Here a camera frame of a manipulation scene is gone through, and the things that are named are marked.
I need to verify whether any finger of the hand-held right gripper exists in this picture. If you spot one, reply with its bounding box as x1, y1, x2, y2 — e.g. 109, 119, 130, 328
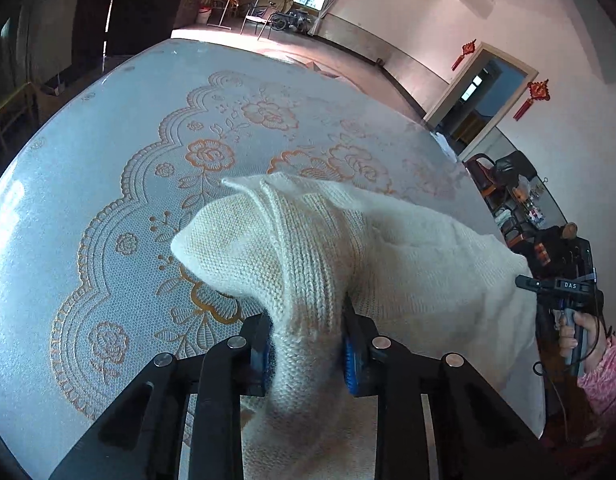
514, 275, 545, 295

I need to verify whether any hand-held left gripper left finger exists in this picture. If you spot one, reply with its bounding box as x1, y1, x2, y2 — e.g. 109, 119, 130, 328
50, 312, 275, 480

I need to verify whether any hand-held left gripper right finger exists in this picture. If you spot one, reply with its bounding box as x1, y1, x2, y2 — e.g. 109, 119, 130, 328
340, 294, 564, 480

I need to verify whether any cream knitted sweater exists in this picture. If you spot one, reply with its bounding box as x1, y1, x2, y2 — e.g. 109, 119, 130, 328
170, 172, 547, 480

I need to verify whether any person's right forearm pink sleeve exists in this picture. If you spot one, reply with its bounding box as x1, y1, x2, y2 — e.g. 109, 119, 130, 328
575, 336, 616, 417

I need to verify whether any person's right hand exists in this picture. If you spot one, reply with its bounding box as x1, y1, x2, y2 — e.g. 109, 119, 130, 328
557, 311, 603, 367

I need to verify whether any cluttered side table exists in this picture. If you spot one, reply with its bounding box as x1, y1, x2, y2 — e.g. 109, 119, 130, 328
493, 175, 551, 248

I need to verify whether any black office chair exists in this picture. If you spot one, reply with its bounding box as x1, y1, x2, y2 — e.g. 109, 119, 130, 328
494, 150, 531, 183

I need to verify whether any brown wooden chair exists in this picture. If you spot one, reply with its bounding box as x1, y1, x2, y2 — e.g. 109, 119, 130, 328
463, 153, 505, 202

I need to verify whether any large red knot ornament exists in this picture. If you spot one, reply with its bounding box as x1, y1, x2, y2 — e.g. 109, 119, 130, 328
512, 78, 550, 122

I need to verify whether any floral lace tablecloth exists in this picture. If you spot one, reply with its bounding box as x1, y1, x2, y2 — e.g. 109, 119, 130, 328
0, 39, 510, 480

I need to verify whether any small red knot ornament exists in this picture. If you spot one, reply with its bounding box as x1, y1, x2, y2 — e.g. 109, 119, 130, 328
450, 38, 478, 72

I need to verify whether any wooden bench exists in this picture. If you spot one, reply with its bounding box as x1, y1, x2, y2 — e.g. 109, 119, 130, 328
0, 81, 39, 153

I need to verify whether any wooden door frame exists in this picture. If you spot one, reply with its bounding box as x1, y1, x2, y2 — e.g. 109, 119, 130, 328
424, 41, 533, 147

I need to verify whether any metal frame chair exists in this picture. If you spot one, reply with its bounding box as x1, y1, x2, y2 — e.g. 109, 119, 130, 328
239, 1, 277, 41

